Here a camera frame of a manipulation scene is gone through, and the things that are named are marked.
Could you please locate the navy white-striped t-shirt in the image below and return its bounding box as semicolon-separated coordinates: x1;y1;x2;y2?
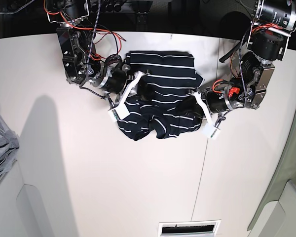
117;51;203;141

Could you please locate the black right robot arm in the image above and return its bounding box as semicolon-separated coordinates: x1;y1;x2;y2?
43;0;135;99

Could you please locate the white left side panel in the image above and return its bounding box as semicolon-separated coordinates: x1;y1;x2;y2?
0;161;54;237

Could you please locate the black round stool base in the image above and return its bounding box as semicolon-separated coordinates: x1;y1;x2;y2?
219;11;251;40

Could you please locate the white slotted vent tray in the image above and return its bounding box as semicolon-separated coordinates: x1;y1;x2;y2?
158;220;221;237

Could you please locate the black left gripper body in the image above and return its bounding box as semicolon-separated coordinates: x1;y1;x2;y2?
202;83;244;114

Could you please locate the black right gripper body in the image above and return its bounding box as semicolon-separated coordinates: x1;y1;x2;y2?
90;63;135;99

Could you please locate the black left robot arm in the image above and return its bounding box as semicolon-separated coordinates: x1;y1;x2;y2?
176;0;296;120

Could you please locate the green-grey side panel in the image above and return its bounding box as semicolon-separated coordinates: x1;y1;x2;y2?
248;110;296;237

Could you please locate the grey cloth pile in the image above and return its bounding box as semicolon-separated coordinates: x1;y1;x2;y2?
0;115;20;177

